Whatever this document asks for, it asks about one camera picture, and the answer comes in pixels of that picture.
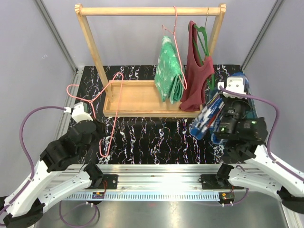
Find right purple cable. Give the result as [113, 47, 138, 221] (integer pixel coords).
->
[219, 86, 304, 207]

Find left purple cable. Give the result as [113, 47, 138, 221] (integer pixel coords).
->
[0, 106, 100, 226]

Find purple cable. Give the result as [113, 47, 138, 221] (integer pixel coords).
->
[219, 86, 304, 207]
[0, 106, 100, 226]

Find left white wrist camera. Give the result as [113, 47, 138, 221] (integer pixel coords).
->
[64, 102, 93, 123]

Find green plastic hanger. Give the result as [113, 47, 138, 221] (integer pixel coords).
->
[192, 9, 215, 91]

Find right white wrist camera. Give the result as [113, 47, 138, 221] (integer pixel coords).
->
[217, 76, 246, 98]

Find green patterned folded garment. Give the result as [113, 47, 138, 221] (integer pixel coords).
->
[154, 36, 184, 104]

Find blue patterned trousers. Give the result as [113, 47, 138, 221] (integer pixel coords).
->
[189, 72, 250, 144]

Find teal transparent plastic bin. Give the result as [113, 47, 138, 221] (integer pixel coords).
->
[209, 95, 258, 145]

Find wooden clothes rack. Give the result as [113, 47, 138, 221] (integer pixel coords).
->
[75, 3, 226, 117]

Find black marbled table mat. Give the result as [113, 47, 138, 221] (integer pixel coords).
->
[74, 66, 237, 164]

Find pink wire hanger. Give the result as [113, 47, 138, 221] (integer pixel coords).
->
[161, 6, 188, 90]
[66, 72, 124, 157]

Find aluminium mounting rail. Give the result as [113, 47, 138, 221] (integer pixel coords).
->
[32, 163, 292, 201]

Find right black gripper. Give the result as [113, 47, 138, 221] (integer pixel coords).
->
[219, 91, 255, 136]

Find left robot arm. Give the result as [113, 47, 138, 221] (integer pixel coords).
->
[0, 120, 105, 228]

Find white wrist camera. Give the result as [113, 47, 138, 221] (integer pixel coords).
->
[217, 76, 246, 98]
[64, 102, 93, 123]

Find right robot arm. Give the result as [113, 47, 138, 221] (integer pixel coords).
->
[215, 98, 304, 214]

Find maroon tank top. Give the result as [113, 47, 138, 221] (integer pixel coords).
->
[179, 20, 214, 112]

